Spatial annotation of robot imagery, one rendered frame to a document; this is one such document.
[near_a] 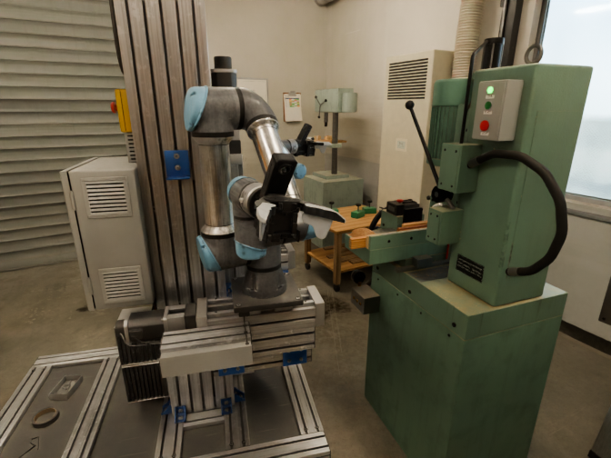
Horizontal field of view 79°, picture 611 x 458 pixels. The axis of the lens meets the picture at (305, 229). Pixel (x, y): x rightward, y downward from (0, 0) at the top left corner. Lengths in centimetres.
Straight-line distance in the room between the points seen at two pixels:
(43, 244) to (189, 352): 316
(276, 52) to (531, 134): 355
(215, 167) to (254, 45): 336
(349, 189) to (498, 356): 268
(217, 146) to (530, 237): 98
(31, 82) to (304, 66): 261
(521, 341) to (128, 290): 135
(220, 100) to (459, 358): 107
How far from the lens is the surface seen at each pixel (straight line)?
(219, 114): 105
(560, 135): 131
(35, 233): 419
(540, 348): 162
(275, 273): 122
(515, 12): 297
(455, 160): 126
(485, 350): 140
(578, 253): 280
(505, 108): 118
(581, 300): 287
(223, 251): 113
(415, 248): 152
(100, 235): 134
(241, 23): 436
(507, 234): 126
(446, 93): 148
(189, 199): 130
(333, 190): 372
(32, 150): 405
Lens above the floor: 141
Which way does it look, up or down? 18 degrees down
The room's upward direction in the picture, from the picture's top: straight up
